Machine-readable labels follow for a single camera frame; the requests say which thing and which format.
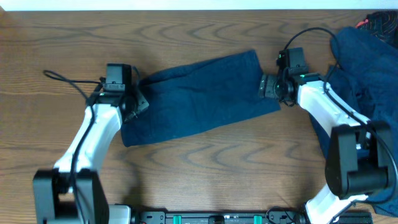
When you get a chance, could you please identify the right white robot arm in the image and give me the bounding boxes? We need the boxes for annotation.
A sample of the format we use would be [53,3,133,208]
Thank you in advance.
[259,73,397,223]

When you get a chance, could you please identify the dark blue shorts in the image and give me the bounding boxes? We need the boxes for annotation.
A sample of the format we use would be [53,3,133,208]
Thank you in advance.
[121,50,280,147]

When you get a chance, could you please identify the dark blue clothes pile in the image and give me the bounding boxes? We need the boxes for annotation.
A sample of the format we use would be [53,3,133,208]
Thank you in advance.
[309,26,398,218]

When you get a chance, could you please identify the black patterned garment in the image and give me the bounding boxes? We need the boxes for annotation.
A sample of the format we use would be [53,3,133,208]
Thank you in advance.
[355,11,397,48]

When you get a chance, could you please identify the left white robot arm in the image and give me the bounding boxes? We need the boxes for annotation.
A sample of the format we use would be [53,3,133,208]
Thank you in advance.
[32,90,149,223]

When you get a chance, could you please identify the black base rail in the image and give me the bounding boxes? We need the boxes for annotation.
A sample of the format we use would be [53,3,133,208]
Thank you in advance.
[107,204,374,224]

